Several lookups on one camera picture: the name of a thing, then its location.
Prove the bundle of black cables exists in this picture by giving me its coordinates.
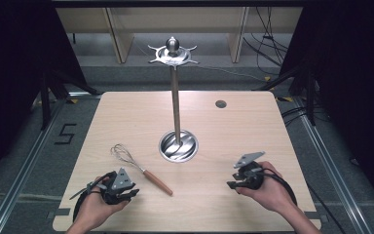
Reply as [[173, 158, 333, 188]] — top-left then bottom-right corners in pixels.
[[243, 6, 290, 76]]

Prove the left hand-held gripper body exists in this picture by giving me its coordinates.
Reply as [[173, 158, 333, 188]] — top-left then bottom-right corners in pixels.
[[100, 167, 136, 206]]

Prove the black tripod stand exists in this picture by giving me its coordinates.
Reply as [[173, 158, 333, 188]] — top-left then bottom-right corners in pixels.
[[255, 58, 318, 127], [38, 68, 102, 132]]

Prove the thin white cable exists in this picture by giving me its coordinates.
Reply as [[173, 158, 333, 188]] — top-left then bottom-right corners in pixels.
[[197, 65, 268, 83]]

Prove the black floor cable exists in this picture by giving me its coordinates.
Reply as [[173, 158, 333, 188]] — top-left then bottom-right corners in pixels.
[[305, 182, 349, 234]]

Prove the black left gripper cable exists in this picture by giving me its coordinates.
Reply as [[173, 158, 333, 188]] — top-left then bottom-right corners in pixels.
[[69, 171, 118, 223]]

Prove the aluminium floor rail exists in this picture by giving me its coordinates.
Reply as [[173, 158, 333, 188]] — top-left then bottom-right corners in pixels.
[[0, 92, 102, 234], [274, 96, 373, 234]]

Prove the metal utensil hanging stand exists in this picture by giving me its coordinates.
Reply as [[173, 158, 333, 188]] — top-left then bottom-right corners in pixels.
[[147, 36, 200, 164]]

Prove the wire whisk with wooden handle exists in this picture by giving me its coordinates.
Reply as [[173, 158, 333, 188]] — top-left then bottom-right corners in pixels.
[[110, 143, 174, 197]]

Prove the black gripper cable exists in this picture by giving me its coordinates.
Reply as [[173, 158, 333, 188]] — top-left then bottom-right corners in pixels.
[[258, 167, 299, 207], [69, 171, 118, 223]]

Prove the light wooden shelf unit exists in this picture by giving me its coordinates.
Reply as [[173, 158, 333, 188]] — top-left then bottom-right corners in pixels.
[[56, 7, 304, 64]]

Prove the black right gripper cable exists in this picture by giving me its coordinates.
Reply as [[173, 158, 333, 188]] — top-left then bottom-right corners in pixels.
[[258, 167, 299, 207]]

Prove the person's right hand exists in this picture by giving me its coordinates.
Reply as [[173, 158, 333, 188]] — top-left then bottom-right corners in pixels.
[[236, 161, 294, 215]]

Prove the person's left hand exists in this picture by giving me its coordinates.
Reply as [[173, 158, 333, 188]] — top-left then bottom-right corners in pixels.
[[74, 176, 130, 233]]

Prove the black curtain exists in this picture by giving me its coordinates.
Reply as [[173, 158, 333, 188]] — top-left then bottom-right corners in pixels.
[[279, 0, 374, 209], [0, 0, 89, 189]]

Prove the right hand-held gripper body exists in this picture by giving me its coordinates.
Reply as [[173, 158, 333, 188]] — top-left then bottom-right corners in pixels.
[[232, 151, 267, 191]]

